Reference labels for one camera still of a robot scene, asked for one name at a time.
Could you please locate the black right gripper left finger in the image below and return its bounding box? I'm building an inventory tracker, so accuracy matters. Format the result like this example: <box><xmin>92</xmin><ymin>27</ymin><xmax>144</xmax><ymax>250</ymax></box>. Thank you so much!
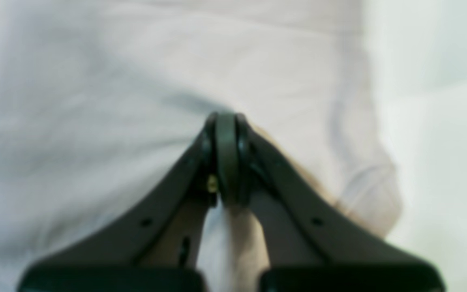
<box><xmin>18</xmin><ymin>113</ymin><xmax>221</xmax><ymax>292</ymax></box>

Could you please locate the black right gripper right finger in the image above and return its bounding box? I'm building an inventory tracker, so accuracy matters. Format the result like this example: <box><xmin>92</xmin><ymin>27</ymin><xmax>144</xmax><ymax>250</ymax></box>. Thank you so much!
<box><xmin>227</xmin><ymin>114</ymin><xmax>445</xmax><ymax>292</ymax></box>

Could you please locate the mauve t-shirt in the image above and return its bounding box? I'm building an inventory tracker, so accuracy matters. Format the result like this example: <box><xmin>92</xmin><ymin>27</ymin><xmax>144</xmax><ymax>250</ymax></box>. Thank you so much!
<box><xmin>0</xmin><ymin>0</ymin><xmax>403</xmax><ymax>292</ymax></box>

